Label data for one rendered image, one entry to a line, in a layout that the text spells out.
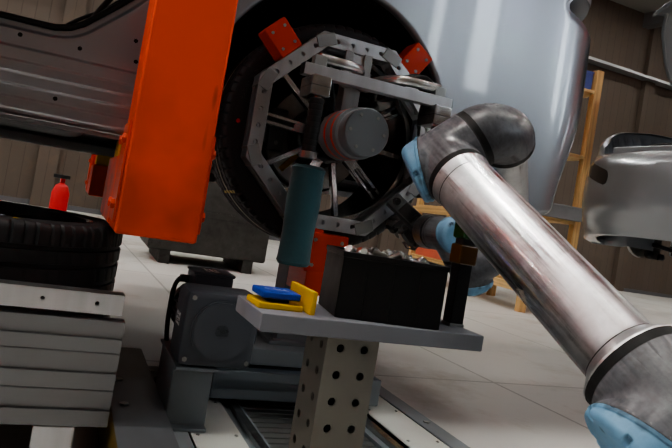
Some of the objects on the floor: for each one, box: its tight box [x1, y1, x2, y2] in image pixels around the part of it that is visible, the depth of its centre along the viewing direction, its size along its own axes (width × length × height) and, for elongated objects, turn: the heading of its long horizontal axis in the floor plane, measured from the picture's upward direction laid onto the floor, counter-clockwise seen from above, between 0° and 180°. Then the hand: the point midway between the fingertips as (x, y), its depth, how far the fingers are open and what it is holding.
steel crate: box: [140, 182, 269, 274], centre depth 596 cm, size 91×106×73 cm
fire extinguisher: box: [49, 174, 71, 211], centre depth 524 cm, size 25×25×58 cm
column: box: [288, 336, 379, 448], centre depth 119 cm, size 10×10×42 cm
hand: (389, 219), depth 197 cm, fingers closed, pressing on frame
